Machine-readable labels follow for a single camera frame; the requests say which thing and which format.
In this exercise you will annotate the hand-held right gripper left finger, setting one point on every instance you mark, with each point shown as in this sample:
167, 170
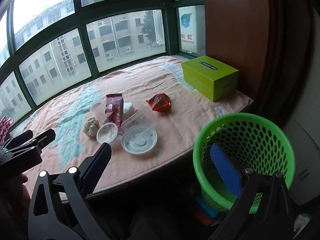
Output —
96, 167

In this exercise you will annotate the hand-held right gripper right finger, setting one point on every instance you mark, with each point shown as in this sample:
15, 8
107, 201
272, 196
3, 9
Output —
226, 170

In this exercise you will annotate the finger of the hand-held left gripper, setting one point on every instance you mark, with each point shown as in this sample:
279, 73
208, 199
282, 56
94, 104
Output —
21, 136
45, 136

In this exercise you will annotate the green plastic mesh wastebasket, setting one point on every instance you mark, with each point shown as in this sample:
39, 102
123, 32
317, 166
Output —
200, 160

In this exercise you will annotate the orange peel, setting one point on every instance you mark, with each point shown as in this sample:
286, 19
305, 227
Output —
91, 127

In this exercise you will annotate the white round plastic lid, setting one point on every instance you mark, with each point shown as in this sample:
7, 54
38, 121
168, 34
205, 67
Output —
140, 146

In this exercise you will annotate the white plastic spoon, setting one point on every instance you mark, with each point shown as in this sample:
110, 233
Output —
143, 133

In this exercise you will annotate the clear plastic cup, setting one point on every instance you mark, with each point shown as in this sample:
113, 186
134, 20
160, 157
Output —
96, 107

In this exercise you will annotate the dark red snack wrapper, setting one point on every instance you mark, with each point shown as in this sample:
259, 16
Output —
113, 110

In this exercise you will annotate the clear plastic food container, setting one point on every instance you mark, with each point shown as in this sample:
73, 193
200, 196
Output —
136, 118

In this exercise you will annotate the white foam block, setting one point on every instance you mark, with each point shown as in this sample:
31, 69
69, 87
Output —
128, 107

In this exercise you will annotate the orange snack wrapper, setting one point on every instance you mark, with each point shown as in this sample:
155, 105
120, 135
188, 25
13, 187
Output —
160, 102

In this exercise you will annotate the person's left hand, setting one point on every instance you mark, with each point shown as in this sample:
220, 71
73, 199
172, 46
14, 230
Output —
25, 182

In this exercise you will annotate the red patterned cloth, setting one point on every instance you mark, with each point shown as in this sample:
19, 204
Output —
5, 127

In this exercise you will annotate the blue box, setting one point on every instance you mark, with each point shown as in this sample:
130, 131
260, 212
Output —
208, 208

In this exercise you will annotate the pink printed blanket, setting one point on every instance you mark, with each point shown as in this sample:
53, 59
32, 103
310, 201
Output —
175, 110

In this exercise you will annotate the beige apartment building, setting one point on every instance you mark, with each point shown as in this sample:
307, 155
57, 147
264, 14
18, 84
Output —
62, 55

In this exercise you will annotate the green cardboard box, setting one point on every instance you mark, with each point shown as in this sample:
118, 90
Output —
210, 80

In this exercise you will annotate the white outdoor air conditioner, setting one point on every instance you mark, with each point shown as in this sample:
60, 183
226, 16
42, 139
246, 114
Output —
190, 35

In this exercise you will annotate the brown wooden panel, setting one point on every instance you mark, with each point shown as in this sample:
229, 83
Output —
237, 30

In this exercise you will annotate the green tree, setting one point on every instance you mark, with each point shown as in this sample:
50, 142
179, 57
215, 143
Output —
148, 25

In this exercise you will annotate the white louvered vent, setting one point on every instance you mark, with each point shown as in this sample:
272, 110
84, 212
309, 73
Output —
158, 27

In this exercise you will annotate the green window frame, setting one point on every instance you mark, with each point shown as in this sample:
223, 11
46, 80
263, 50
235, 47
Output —
87, 50

